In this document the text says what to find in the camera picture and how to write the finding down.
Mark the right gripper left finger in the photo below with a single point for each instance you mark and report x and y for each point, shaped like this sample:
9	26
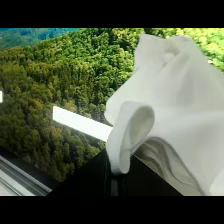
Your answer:
90	180

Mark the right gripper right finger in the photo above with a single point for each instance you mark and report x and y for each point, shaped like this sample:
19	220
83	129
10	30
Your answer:
146	181

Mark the white shirt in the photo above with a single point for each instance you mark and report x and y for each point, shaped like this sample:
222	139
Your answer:
180	100

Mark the silver frame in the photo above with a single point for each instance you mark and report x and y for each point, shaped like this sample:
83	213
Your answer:
16	180

